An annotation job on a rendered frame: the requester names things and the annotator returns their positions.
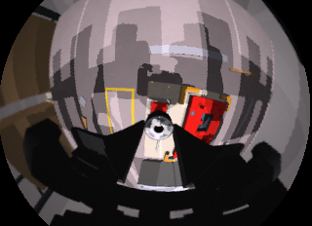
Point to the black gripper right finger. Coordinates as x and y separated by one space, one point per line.
195 156

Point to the black rubber tyre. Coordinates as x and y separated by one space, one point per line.
156 119

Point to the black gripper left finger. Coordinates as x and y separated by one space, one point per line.
118 148

